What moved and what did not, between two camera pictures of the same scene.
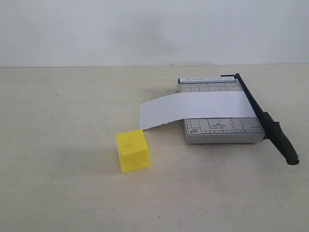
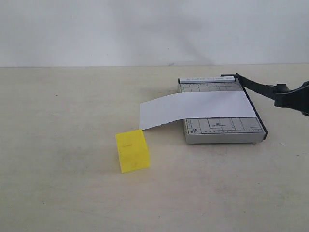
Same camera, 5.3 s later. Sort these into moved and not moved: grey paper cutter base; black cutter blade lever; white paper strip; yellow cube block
Moved: black cutter blade lever
Not moved: white paper strip; grey paper cutter base; yellow cube block
